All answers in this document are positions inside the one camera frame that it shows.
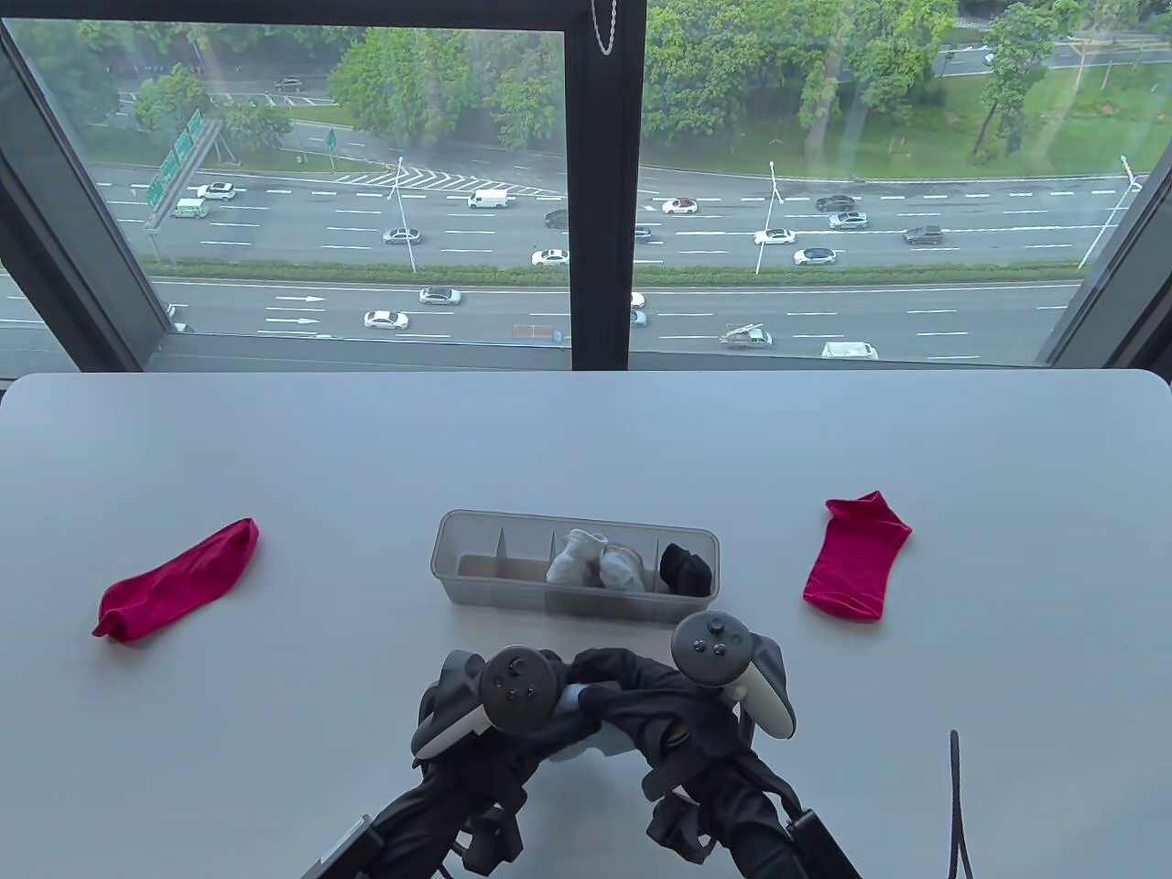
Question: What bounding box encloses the green road sign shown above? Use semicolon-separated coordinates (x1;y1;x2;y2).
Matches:
145;108;225;230

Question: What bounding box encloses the grey divided storage box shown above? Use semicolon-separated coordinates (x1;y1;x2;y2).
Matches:
430;510;722;629

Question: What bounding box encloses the black window frame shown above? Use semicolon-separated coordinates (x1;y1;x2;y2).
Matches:
0;0;1172;372

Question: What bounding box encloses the grey hand controller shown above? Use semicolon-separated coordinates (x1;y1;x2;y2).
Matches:
671;612;798;739
409;646;561;761

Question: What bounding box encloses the white street lamp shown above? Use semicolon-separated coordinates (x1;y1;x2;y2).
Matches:
1078;156;1145;271
386;157;418;274
754;161;785;276

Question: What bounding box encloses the person's right hand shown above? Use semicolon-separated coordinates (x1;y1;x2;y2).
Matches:
568;646;790;799

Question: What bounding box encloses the red sock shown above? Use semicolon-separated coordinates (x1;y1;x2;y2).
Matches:
92;518;262;640
803;491;914;624

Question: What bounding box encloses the person's right forearm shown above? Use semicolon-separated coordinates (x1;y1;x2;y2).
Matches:
659;765;852;879

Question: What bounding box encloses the white sock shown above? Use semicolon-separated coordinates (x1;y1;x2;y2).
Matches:
547;528;610;587

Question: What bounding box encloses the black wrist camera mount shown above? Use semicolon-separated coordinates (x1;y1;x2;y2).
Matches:
455;806;525;871
646;795;715;863

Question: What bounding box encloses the person's left forearm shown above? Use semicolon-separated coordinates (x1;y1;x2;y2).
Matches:
366;769;532;879

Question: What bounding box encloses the dark braided cable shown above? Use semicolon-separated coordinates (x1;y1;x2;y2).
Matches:
946;730;974;879

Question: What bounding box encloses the person's left hand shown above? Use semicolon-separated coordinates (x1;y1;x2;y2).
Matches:
419;712;602;808

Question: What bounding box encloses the grey sock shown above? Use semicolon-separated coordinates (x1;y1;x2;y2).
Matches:
599;545;647;592

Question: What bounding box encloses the black sock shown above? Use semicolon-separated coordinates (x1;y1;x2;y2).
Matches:
659;543;715;596

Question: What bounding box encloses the black labelled wrist box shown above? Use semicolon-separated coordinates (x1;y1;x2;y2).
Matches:
302;818;384;879
787;810;862;879

